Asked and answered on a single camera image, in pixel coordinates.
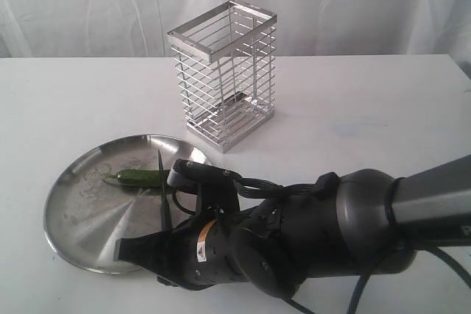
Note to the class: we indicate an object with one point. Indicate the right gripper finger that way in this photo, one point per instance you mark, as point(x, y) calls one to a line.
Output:
point(156, 251)

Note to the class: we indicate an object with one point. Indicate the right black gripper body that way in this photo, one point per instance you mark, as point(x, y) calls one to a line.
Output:
point(200, 255)

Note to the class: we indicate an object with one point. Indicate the black handled knife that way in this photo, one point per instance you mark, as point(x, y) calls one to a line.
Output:
point(163, 192)

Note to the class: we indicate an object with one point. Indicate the dark green zucchini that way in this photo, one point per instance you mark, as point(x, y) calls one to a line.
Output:
point(140, 178)

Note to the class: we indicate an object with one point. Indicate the round stainless steel plate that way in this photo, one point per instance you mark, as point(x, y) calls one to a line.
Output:
point(87, 210)

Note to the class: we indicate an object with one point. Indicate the chrome wire utensil rack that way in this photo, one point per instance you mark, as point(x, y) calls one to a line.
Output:
point(225, 62)

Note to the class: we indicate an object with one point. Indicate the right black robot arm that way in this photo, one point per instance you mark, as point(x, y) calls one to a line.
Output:
point(276, 237)

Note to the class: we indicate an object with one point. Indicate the white backdrop curtain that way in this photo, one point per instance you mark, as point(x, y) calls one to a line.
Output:
point(137, 28)

